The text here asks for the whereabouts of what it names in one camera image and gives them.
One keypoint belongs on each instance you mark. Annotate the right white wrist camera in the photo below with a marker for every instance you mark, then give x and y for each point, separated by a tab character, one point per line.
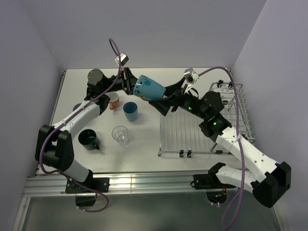
191	76

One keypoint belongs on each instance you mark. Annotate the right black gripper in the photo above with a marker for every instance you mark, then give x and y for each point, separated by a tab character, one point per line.
163	105

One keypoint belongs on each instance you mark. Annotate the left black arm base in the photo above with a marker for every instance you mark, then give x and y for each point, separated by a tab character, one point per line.
91	186

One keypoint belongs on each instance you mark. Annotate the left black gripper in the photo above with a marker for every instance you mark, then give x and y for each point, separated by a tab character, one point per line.
128	81

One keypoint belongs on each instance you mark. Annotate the blue flowered mug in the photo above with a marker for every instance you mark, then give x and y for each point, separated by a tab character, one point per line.
148	89

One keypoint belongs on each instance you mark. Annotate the clear plastic glass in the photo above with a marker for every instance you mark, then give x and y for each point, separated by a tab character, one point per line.
121	135

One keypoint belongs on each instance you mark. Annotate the dark green mug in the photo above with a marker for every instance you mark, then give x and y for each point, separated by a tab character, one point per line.
89	140

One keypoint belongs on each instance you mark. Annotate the lilac plastic cup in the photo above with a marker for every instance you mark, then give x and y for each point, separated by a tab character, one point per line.
77	107

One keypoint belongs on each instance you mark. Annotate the orange ceramic mug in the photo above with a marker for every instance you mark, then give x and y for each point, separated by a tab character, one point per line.
114	100

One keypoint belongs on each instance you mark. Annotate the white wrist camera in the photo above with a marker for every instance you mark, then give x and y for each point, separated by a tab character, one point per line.
122	59
191	76

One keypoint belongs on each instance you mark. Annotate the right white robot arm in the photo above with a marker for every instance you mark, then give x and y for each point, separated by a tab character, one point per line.
261	175

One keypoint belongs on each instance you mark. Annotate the plain blue cup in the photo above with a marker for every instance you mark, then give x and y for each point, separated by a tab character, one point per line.
131	111

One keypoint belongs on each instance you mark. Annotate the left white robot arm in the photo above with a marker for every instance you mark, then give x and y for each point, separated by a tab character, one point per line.
55	143

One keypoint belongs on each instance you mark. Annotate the white wire dish rack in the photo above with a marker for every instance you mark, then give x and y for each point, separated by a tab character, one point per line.
180	132

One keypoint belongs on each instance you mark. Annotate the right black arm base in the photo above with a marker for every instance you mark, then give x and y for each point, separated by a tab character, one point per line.
210	182

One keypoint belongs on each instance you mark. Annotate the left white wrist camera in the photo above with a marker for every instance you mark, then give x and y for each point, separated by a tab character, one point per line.
122	59

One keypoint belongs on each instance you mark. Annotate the aluminium mounting rail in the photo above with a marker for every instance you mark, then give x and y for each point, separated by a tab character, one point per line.
119	184

